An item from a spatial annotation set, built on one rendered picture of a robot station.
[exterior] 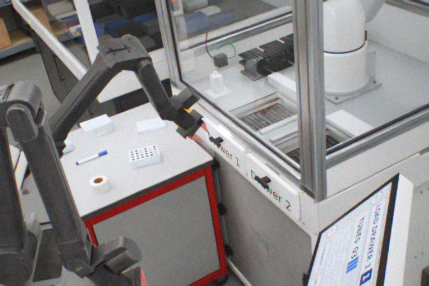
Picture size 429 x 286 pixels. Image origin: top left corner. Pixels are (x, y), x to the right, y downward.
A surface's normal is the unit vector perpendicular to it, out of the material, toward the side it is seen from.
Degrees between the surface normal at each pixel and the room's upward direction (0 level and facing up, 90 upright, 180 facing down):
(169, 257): 90
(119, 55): 35
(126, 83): 90
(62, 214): 90
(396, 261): 40
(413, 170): 90
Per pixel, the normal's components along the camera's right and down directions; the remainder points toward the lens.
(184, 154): -0.12, -0.83
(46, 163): 0.18, 0.52
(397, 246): 0.51, -0.58
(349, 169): 0.49, 0.43
